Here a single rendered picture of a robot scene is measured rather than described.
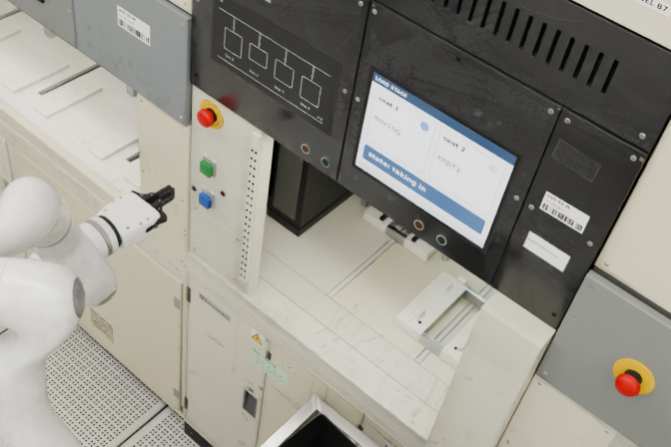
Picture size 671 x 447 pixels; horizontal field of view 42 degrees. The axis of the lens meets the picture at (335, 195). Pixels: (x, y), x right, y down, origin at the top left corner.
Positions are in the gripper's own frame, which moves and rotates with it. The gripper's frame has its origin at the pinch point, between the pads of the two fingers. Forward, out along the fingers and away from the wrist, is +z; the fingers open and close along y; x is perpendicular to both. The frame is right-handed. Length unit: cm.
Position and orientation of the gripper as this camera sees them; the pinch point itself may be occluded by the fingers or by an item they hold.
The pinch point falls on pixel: (165, 196)
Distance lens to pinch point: 187.1
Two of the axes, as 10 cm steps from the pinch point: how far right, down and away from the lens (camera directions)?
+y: 7.6, 5.2, -3.8
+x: 1.3, -7.0, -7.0
